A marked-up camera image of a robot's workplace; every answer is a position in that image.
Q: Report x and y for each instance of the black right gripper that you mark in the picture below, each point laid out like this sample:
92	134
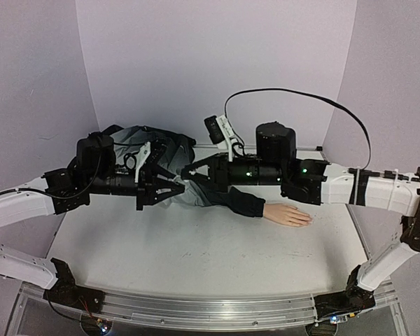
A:
222	173

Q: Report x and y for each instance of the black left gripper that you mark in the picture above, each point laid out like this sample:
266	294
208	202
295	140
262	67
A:
149	185

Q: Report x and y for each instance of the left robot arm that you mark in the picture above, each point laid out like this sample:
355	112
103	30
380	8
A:
93	171

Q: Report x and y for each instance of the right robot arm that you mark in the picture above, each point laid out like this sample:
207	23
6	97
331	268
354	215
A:
316	182

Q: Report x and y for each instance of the grey and black jacket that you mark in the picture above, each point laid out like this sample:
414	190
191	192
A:
213	196

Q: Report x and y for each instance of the mannequin hand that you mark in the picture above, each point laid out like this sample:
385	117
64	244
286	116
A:
286	215

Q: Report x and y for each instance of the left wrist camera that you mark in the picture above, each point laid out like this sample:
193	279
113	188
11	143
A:
149	153

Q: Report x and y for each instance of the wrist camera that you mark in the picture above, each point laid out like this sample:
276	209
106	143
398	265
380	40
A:
224	137
149	153

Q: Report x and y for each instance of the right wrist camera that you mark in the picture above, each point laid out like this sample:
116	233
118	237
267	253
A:
224	137

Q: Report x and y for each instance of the aluminium front rail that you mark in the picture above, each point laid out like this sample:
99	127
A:
215	314

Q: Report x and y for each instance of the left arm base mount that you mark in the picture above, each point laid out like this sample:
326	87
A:
68	293

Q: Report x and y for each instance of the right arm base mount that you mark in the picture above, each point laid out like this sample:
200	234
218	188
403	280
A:
351	300

